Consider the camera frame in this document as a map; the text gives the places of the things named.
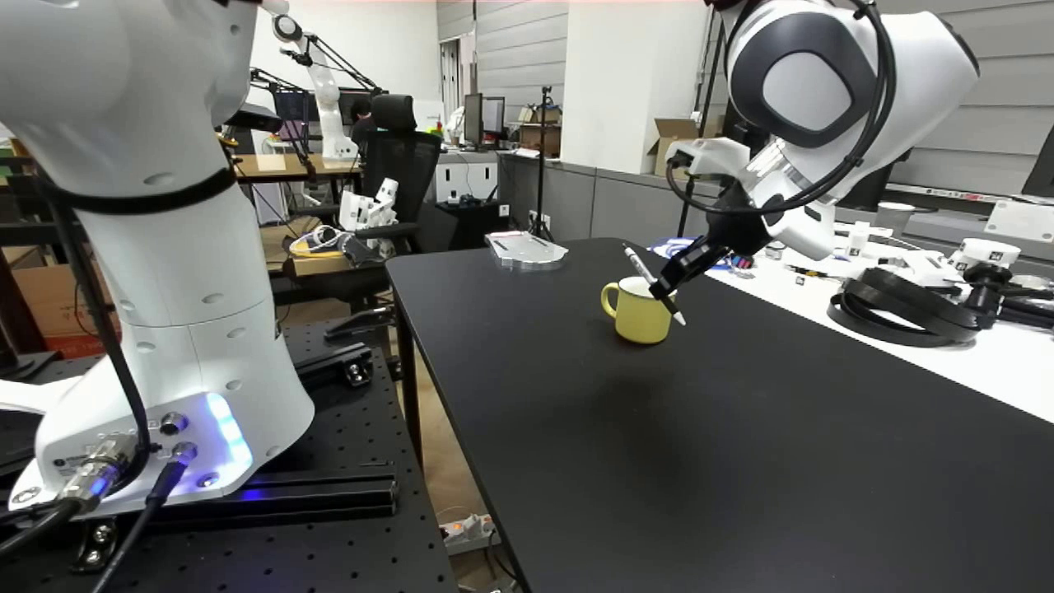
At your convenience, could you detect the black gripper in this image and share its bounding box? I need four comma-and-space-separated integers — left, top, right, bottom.
653, 205, 778, 315

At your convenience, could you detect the black and silver pen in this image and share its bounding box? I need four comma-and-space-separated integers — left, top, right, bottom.
618, 244, 690, 330

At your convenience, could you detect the yellow ceramic cup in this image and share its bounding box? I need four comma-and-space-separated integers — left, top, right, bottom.
595, 274, 677, 350

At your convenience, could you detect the blue packet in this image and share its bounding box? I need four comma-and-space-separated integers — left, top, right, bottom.
648, 233, 762, 274

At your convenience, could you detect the grey low cabinet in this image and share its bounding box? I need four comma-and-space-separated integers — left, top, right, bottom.
494, 151, 712, 249

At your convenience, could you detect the open cardboard carton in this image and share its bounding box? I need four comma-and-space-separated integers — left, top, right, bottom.
643, 111, 708, 189

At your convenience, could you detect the black tripod pole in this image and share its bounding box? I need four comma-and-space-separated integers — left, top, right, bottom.
531, 84, 558, 241

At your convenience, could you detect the white papers pile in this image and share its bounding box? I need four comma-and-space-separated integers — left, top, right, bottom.
767, 221, 962, 283

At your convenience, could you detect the black box device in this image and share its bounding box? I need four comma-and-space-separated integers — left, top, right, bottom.
838, 161, 894, 215

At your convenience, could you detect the black table leg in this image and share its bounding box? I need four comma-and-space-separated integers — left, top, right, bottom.
392, 298, 428, 467

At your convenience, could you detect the black office chair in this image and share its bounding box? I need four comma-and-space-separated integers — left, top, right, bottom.
321, 128, 496, 344

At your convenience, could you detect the white power adapter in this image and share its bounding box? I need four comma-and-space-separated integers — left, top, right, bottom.
950, 233, 1024, 278

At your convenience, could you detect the wooden desk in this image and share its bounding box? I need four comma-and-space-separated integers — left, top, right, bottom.
229, 151, 365, 184

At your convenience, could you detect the black perforated breadboard base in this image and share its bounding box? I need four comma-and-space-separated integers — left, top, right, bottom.
0, 327, 462, 593

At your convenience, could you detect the brown cardboard box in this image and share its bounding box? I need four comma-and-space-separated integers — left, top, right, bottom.
6, 262, 116, 357

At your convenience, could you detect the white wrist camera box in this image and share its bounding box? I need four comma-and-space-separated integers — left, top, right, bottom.
666, 134, 765, 192

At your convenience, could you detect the coiled black cable bundle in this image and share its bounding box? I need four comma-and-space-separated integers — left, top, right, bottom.
825, 262, 1013, 350

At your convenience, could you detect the black aluminium rail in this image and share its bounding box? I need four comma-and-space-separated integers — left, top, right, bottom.
224, 473, 399, 525

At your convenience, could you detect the black cable along base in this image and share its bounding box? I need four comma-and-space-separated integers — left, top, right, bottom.
47, 198, 154, 473

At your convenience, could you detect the black base power cable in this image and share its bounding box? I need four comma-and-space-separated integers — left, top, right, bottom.
89, 455, 193, 593

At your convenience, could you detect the silver connector base cable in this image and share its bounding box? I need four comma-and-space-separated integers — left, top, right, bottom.
0, 453, 148, 554

